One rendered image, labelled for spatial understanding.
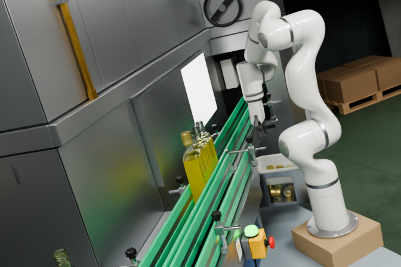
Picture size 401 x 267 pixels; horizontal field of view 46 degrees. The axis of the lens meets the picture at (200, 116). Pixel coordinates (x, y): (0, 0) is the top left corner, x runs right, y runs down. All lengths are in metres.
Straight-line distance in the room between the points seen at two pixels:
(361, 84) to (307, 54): 4.20
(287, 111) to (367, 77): 3.16
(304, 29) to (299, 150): 0.40
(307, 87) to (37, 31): 0.85
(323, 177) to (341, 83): 3.93
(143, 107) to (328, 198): 0.73
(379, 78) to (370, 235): 4.21
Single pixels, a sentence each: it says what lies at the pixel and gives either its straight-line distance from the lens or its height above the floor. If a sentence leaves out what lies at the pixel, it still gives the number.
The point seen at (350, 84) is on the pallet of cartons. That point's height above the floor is 0.32.
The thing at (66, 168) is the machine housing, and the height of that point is 1.44.
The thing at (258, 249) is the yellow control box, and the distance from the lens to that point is 1.57.
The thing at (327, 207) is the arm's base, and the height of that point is 0.95.
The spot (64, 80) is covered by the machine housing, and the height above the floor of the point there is 1.65.
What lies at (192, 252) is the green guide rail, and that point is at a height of 1.08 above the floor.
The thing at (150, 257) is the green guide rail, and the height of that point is 1.12.
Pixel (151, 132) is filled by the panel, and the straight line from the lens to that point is 1.67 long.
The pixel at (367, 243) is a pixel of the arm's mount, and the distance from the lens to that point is 1.82.
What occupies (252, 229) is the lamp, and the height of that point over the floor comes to 1.02.
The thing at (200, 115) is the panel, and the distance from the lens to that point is 2.22.
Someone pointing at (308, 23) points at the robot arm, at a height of 1.60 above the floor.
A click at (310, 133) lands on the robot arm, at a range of 1.64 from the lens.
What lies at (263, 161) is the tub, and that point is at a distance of 2.14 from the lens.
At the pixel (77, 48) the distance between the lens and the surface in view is 1.37.
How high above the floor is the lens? 1.79
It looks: 15 degrees down
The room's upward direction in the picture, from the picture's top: 15 degrees counter-clockwise
